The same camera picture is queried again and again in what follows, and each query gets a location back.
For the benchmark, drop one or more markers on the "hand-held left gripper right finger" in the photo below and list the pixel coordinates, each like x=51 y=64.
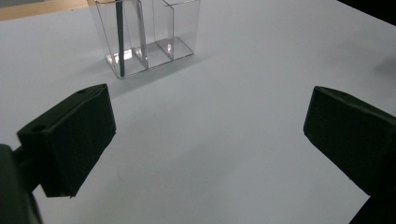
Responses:
x=351 y=137

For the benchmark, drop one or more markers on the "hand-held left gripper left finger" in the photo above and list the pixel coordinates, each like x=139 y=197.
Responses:
x=71 y=140

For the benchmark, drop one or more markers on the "striped pencil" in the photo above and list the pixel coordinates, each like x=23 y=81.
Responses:
x=120 y=40

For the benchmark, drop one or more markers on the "clear plastic pen holder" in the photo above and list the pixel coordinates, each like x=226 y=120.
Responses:
x=149 y=34

